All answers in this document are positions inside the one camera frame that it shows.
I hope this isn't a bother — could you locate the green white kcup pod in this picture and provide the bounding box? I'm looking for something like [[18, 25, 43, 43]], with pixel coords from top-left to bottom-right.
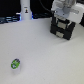
[[11, 59, 20, 69]]

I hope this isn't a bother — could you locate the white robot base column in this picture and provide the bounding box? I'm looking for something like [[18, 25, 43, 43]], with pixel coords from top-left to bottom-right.
[[20, 0, 32, 20]]

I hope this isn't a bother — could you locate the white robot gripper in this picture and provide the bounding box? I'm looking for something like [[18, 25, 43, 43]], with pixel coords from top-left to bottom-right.
[[51, 0, 82, 22]]

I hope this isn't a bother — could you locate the black kcup holder drawer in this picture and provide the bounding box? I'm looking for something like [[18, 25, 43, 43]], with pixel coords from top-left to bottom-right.
[[49, 14, 76, 42]]

